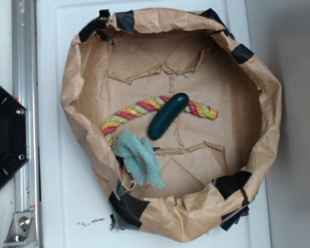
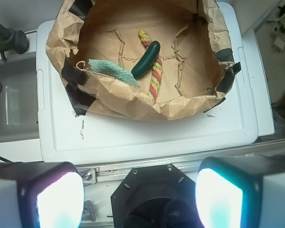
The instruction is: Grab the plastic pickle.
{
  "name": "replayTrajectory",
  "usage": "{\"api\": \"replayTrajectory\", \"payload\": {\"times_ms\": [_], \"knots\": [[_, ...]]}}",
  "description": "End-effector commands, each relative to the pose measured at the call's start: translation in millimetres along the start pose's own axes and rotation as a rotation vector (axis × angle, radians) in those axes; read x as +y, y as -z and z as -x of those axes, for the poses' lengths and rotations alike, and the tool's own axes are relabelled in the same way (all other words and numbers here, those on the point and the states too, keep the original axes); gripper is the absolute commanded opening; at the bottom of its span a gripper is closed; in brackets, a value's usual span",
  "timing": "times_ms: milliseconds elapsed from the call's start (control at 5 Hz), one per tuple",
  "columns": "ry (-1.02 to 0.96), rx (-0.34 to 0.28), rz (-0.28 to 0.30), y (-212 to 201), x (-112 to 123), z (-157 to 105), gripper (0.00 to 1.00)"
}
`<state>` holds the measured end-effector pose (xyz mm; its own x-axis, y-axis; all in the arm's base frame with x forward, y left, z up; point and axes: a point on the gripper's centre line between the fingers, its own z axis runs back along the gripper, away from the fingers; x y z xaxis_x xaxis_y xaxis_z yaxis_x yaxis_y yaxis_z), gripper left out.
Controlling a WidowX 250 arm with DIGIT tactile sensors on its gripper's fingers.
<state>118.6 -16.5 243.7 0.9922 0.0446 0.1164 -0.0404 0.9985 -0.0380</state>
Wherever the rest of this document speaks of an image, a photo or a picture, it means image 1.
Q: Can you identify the dark green plastic pickle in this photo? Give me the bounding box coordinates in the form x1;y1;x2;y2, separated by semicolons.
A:
148;93;190;140

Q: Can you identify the light blue cloth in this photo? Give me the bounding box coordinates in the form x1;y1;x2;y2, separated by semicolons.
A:
113;129;165;188

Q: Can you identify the brown paper bag bin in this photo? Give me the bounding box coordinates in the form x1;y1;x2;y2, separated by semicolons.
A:
60;8;282;242

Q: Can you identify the multicolour twisted rope toy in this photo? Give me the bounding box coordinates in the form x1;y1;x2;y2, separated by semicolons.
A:
101;95;219;188

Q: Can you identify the aluminium extrusion rail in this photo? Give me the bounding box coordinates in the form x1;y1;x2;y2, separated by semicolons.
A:
11;1;43;247

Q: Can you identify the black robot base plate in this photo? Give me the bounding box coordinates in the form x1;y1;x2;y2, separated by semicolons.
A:
0;85;28;190

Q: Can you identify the metal corner bracket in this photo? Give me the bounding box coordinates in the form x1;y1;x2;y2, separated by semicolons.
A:
3;211;38;247

